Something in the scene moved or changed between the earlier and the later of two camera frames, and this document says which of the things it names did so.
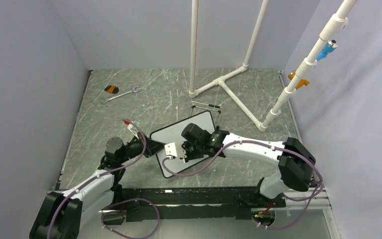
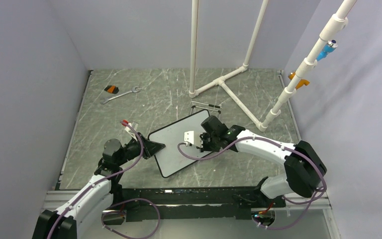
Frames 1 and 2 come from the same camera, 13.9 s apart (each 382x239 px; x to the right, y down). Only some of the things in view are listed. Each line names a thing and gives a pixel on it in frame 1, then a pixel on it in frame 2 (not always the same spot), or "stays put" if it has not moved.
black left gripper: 153,146 stays put
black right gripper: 185,145 → 205,147
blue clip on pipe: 331,45 stays put
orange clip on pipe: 301,83 stays put
